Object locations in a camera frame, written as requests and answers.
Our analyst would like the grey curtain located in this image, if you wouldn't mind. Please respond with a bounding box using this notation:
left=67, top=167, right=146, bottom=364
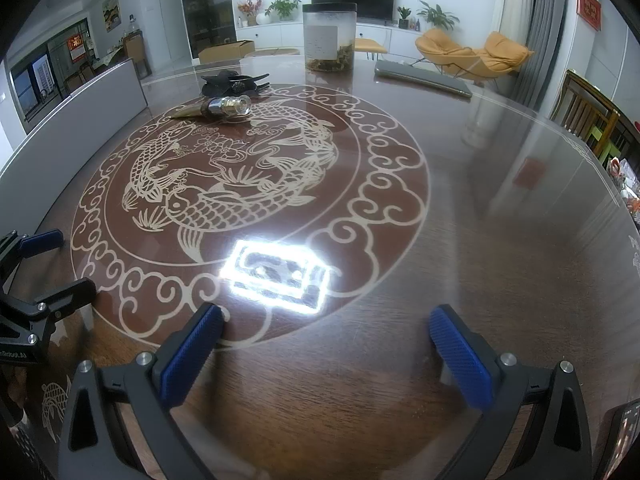
left=511, top=0, right=566, bottom=110

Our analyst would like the orange side table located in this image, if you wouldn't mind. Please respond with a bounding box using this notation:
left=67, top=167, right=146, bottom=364
left=355, top=37, right=387, bottom=61

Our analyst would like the black feather hair clip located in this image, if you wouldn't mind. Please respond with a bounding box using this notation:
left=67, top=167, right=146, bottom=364
left=201, top=70, right=270, bottom=98

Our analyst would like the red wall hanging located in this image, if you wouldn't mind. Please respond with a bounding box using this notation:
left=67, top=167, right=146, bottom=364
left=577, top=0, right=602, bottom=32

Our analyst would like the white tv cabinet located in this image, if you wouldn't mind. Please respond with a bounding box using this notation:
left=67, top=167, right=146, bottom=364
left=236, top=22, right=421, bottom=60

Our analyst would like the green potted plant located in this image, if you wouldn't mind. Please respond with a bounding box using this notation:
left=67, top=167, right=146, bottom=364
left=416, top=0, right=460, bottom=30
left=265, top=0, right=300, bottom=21

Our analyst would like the orange lounge chair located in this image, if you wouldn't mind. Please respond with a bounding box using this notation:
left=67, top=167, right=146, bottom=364
left=414, top=28, right=534, bottom=82

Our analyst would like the dark bookshelf cabinet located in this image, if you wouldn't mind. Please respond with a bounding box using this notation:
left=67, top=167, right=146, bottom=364
left=182, top=0, right=236, bottom=58

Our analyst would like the wooden dining chair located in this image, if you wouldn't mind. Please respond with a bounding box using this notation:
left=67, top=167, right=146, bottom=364
left=550, top=70, right=639, bottom=165

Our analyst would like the small potted plant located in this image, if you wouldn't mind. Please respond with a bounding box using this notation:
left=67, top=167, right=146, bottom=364
left=397, top=6, right=411, bottom=29

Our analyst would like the smartphone with red screen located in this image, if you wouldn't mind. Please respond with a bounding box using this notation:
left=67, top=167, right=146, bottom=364
left=601, top=400, right=639, bottom=480

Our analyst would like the gold tube with cap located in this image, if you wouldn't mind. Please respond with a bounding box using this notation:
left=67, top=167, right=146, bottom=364
left=170, top=96, right=252, bottom=120

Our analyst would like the white standing air conditioner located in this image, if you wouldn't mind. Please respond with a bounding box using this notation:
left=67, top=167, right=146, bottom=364
left=491, top=0, right=535, bottom=44

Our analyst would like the grey laptop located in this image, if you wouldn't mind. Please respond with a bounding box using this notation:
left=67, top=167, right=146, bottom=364
left=374, top=60, right=473, bottom=99

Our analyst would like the large white cardboard box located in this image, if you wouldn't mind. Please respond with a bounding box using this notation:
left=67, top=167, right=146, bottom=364
left=1, top=60, right=148, bottom=233

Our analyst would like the red flower vase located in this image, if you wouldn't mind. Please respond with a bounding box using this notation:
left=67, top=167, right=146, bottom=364
left=238, top=0, right=264, bottom=26

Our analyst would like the clutter of small items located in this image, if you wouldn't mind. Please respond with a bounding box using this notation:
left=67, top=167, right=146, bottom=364
left=606, top=157, right=640, bottom=224

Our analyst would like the green potted plant left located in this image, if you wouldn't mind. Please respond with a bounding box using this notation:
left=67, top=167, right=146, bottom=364
left=265, top=0, right=300, bottom=21

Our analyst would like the green potted plant right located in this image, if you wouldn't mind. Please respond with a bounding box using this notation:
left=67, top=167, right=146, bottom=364
left=416, top=0, right=460, bottom=30

